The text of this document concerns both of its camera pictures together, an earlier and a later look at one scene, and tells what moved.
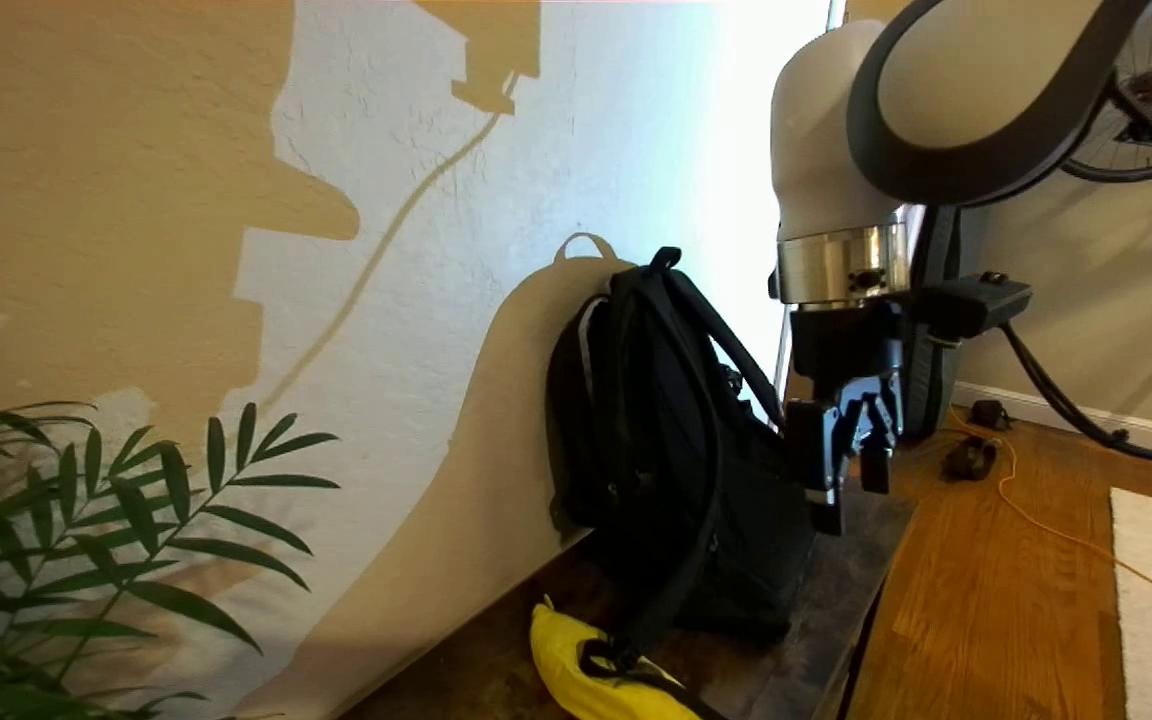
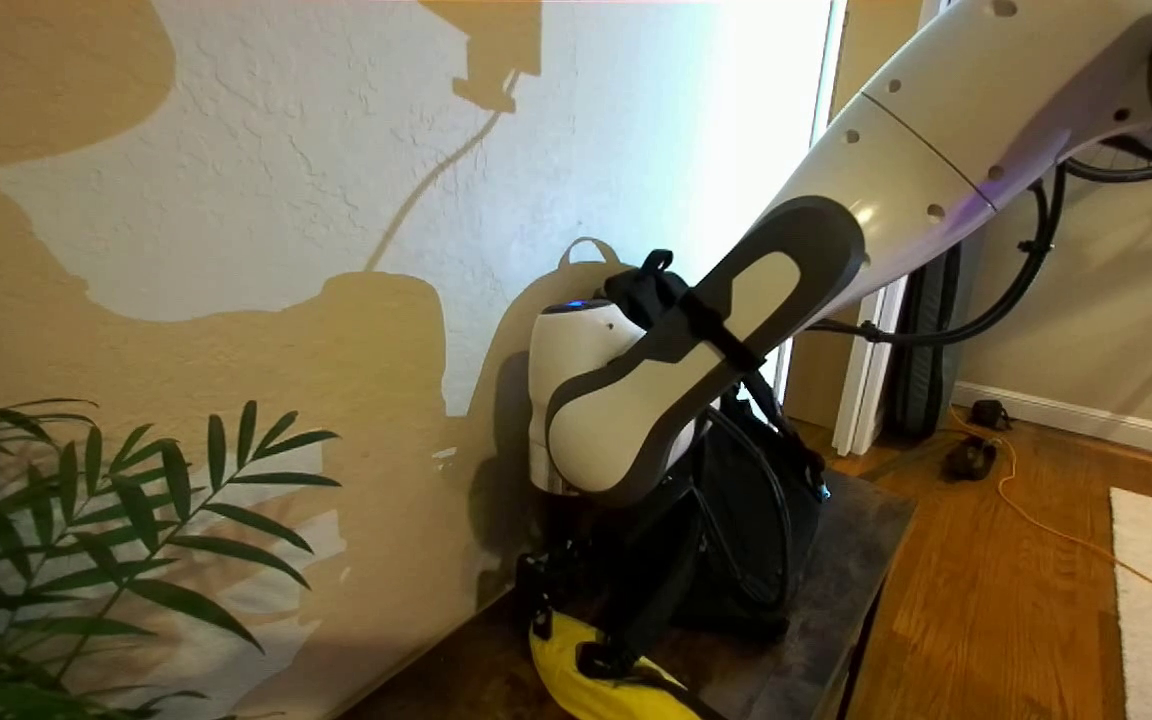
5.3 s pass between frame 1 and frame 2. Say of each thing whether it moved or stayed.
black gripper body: moved
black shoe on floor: stayed
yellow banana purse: stayed
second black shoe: stayed
